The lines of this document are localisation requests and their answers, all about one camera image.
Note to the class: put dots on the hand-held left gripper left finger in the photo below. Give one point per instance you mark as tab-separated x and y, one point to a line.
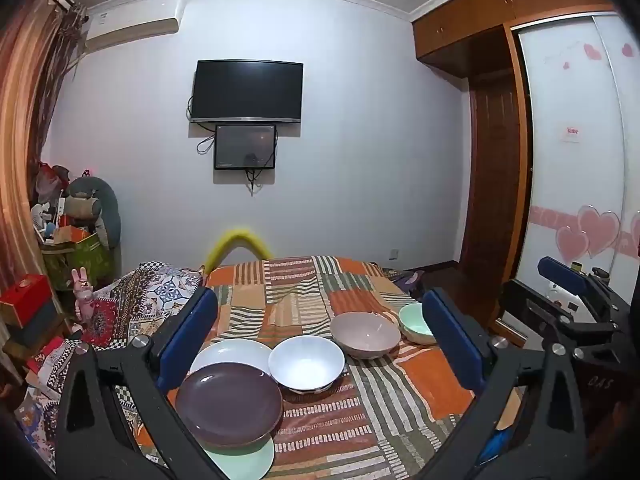
187	342

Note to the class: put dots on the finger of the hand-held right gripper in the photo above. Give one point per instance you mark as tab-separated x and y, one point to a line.
530	310
565	272

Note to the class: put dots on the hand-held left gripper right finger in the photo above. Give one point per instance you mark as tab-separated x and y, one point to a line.
450	347

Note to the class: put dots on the mint green bowl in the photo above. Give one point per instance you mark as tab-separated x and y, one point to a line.
415	325

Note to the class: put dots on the white plate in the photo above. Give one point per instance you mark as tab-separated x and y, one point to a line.
230	352

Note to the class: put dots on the purple plate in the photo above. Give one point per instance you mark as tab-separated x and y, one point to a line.
227	405

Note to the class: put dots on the pink bowl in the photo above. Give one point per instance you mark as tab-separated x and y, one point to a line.
365	335

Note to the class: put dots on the white bowl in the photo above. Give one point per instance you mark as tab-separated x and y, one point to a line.
307	362

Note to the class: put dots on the mint green plate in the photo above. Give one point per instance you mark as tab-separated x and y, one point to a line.
247	460

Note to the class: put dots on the patterned quilt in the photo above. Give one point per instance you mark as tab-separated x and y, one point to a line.
135	300

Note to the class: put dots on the dark purple cloth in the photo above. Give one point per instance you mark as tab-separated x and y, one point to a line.
410	282

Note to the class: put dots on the white heart-print sliding door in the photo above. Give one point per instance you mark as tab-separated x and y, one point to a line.
575	185

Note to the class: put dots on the pink rabbit toy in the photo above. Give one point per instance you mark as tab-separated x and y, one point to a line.
84	295

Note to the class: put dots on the yellow foam hoop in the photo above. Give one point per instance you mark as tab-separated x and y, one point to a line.
240	237

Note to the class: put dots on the dark wooden door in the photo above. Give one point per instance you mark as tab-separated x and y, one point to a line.
492	175

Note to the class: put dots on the striped patchwork blanket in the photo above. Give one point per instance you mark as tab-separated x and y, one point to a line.
310	290

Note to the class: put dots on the grey plush toy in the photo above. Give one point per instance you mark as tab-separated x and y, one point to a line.
102	205

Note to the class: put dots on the red box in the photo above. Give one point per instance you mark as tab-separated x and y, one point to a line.
25	297

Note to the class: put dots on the brown curtain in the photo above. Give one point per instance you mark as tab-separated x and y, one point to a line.
25	135

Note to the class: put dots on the wooden overhead cabinet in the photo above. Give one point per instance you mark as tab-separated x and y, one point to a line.
480	20

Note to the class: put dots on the white air conditioner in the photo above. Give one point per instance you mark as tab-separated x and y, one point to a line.
130	30

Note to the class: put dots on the wall socket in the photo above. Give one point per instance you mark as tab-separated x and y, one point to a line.
394	254

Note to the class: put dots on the small black wall monitor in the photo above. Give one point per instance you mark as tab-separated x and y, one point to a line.
245	146

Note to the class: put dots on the wall-mounted black television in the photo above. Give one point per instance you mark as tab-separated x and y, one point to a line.
247	91

